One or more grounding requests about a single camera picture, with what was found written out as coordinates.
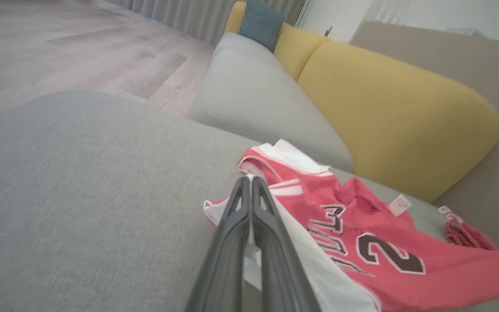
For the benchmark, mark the yellow sofa back cushion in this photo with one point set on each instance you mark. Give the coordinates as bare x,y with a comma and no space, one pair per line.
297,52
396,117

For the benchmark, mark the wall socket with plug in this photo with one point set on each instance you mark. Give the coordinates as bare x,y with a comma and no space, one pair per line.
328,31

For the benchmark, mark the grey pleated curtain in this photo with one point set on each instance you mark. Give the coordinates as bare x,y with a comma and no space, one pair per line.
189,17

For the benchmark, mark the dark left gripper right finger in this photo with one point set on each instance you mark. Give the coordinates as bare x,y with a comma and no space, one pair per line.
280,268

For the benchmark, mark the large grey ottoman cushion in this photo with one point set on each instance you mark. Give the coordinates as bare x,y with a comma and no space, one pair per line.
80,195

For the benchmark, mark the teal throw pillow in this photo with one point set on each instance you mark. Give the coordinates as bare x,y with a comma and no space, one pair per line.
260,21

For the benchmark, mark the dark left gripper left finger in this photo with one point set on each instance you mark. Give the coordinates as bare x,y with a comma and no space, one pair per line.
228,260

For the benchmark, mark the red basketball jersey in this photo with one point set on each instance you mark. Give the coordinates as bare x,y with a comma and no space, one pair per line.
448,277

